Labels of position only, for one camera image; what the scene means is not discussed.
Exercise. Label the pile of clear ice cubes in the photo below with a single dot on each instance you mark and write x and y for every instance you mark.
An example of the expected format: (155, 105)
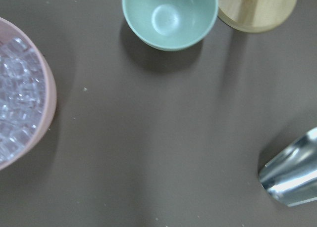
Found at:
(22, 96)

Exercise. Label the wooden cup stand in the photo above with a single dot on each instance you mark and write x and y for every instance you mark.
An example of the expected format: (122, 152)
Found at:
(255, 16)

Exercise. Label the metal ice scoop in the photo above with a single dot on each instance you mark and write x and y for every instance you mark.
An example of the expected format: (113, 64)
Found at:
(290, 177)

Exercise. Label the mint green bowl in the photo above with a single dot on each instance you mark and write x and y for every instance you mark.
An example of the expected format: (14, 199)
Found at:
(170, 25)

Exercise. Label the pink bowl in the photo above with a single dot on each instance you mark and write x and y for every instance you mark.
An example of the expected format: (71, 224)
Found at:
(8, 31)

